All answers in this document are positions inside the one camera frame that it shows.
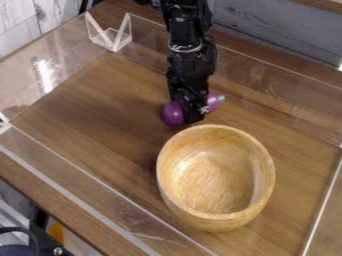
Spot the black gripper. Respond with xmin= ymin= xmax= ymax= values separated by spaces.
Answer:
xmin=167 ymin=42 xmax=218 ymax=123

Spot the purple toy eggplant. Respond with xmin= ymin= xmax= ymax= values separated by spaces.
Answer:
xmin=162 ymin=92 xmax=226 ymax=126

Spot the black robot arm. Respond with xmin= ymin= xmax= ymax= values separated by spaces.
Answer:
xmin=132 ymin=0 xmax=218 ymax=126

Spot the brown wooden bowl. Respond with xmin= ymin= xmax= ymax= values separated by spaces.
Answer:
xmin=157 ymin=124 xmax=277 ymax=232

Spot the black clamp with screw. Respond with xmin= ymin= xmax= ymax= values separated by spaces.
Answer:
xmin=30 ymin=223 xmax=75 ymax=256

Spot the clear acrylic tray wall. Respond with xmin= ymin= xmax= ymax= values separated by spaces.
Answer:
xmin=0 ymin=6 xmax=342 ymax=256

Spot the clear acrylic corner bracket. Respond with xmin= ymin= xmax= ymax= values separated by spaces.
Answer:
xmin=84 ymin=13 xmax=132 ymax=52

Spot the black cable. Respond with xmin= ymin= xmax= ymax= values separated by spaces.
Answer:
xmin=0 ymin=226 xmax=42 ymax=256

